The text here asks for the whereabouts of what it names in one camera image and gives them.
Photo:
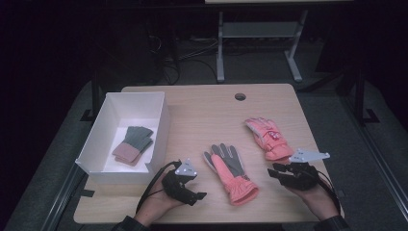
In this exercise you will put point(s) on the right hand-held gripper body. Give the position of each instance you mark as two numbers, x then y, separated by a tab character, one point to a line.
300	178

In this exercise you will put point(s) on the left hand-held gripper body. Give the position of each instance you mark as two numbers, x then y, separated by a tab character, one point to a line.
176	187

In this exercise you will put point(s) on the pink glove with red print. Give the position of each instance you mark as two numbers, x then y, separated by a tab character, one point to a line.
269	138

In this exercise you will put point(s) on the pink glove with grey palm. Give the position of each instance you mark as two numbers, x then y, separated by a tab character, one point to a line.
232	173

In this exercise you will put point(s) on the white storage box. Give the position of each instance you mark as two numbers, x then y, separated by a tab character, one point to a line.
102	141

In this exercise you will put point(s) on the black table edge tab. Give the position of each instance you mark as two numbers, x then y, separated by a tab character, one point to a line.
87	193

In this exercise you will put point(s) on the grey metal stand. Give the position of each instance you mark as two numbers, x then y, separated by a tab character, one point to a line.
260	29

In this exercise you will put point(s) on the aluminium floor rail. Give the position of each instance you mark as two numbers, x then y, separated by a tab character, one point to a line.
61	199
375	150

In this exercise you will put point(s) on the black stand post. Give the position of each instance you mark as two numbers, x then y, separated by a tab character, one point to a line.
95	96
361	96

